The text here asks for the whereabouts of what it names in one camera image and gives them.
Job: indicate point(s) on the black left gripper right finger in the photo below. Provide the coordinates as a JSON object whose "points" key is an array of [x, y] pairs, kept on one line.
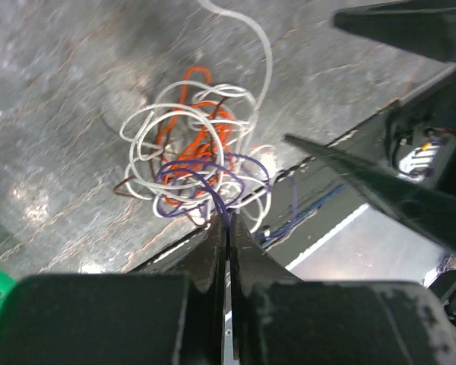
{"points": [[279, 319]]}

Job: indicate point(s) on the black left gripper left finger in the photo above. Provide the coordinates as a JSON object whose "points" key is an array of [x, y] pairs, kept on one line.
{"points": [[174, 317]]}

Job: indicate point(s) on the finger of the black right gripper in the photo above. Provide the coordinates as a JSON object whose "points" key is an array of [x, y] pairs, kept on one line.
{"points": [[428, 212], [426, 28]]}

